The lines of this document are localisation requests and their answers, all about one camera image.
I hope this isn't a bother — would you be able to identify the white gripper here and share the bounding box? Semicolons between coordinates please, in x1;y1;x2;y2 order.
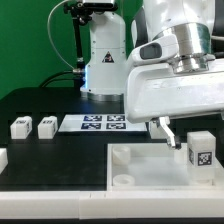
124;34;224;150

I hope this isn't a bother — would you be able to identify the white square table top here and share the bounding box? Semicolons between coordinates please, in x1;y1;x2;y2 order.
107;143;224;191

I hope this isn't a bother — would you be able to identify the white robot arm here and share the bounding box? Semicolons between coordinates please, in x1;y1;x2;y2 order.
81;0;224;145

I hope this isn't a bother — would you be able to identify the white marker sheet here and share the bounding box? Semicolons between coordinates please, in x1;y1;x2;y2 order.
59;114;146;132

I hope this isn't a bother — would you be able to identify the white left fence block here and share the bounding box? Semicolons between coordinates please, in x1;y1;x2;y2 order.
0;148;8;174

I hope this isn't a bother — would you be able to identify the white front fence wall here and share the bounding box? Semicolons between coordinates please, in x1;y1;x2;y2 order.
0;190;224;220

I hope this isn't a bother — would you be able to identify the black cable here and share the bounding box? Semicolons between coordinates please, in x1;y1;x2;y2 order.
39;70;83;88

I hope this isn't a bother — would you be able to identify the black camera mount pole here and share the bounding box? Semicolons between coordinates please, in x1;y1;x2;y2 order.
63;1;92;76

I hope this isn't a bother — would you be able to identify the grey cable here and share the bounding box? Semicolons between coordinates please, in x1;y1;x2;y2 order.
47;0;79;71

